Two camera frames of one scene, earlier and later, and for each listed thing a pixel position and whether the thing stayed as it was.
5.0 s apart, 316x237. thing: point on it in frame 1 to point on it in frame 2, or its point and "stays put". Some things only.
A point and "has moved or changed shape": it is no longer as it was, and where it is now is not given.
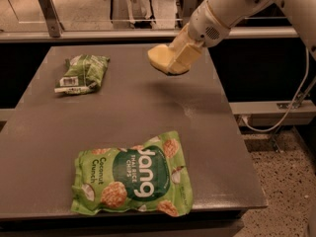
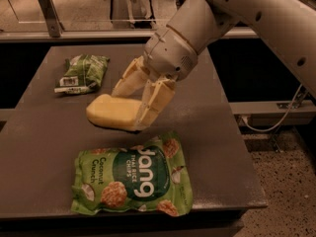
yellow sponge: x=161 y=56 has moved or changed shape
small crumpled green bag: x=84 y=74 stays put
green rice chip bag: x=152 y=176 stays put
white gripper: x=206 y=27 to x=169 y=57
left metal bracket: x=52 y=18 stays put
